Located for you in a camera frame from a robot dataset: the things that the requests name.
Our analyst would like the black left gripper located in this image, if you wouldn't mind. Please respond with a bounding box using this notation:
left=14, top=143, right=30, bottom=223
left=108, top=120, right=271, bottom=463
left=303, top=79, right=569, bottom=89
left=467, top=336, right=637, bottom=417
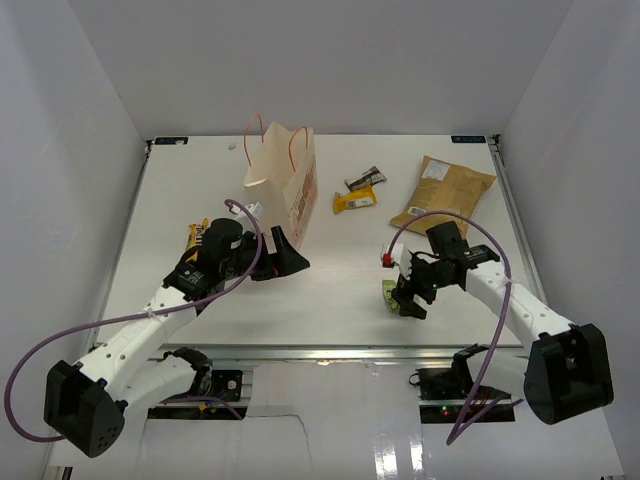
left=221, top=226, right=309, bottom=281

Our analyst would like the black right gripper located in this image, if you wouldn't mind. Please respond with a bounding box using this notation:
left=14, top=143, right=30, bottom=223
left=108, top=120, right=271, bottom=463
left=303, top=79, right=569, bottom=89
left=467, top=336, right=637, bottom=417
left=392, top=251, right=455, bottom=320

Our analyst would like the large tan chip bag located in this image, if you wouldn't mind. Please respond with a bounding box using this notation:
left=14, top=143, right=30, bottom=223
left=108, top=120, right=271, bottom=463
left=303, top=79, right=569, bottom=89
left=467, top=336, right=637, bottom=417
left=390, top=156, right=496, bottom=228

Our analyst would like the green Himalaya candy packet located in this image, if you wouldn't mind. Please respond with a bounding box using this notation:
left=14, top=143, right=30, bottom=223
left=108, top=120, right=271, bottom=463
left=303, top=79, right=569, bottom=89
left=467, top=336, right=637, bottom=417
left=381, top=280, right=400, bottom=314

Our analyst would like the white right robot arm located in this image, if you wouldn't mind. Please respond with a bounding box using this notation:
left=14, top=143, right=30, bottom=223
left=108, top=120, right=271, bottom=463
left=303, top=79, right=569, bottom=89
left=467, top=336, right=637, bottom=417
left=381, top=221, right=614, bottom=425

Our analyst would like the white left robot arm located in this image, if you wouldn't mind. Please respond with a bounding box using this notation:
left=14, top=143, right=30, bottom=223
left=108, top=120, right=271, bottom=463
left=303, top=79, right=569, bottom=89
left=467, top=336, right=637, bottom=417
left=44, top=218, right=310, bottom=458

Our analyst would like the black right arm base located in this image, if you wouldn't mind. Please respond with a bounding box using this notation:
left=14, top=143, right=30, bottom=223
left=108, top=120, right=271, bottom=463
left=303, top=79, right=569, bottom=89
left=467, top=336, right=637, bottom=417
left=408, top=368, right=516, bottom=425

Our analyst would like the beige paper gift bag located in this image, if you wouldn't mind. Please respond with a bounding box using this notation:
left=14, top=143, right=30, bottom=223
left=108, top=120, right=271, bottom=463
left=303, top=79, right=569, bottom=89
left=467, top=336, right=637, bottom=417
left=244, top=121, right=318, bottom=247

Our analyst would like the yellow M&M's candy pack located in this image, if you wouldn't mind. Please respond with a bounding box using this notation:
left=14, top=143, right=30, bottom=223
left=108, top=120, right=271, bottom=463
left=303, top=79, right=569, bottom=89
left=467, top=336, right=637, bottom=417
left=185, top=218, right=210, bottom=252

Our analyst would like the yellow snack bar wrapper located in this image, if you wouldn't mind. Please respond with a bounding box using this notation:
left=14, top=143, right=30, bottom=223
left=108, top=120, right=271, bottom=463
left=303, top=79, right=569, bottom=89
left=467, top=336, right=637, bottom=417
left=333, top=185, right=377, bottom=214

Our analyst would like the brown chocolate bar wrapper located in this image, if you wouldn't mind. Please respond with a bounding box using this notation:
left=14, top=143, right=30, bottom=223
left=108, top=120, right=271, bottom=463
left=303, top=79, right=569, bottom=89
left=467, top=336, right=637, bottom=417
left=344, top=166, right=387, bottom=191

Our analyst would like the right blue table label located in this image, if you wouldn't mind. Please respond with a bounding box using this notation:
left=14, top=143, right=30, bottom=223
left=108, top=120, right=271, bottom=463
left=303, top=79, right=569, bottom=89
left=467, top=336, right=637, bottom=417
left=451, top=135, right=486, bottom=144

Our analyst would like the blue table label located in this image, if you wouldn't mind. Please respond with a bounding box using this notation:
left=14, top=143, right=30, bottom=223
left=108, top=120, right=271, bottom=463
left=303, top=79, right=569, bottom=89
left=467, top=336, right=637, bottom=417
left=451, top=135, right=486, bottom=144
left=153, top=136, right=189, bottom=146

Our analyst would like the left blue table label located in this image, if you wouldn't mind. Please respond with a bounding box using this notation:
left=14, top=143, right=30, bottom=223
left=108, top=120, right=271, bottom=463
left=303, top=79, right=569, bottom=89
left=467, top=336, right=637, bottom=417
left=153, top=136, right=189, bottom=146

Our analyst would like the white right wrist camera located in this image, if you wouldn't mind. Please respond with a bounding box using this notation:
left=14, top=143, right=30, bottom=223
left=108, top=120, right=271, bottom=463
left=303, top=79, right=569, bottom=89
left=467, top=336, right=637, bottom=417
left=381, top=243, right=412, bottom=280

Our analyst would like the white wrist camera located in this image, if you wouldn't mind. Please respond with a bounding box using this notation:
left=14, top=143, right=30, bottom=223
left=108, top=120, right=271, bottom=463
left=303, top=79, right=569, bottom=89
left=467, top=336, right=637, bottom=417
left=381, top=243, right=412, bottom=280
left=232, top=202, right=264, bottom=221

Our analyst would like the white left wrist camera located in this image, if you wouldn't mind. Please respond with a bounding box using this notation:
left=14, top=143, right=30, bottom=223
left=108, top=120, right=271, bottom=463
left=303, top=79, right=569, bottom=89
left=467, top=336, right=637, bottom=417
left=232, top=202, right=264, bottom=221

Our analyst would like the aluminium table front rail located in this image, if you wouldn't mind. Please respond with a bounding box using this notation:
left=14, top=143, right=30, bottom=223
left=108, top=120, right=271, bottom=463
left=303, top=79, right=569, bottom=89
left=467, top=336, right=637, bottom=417
left=84, top=343, right=531, bottom=362

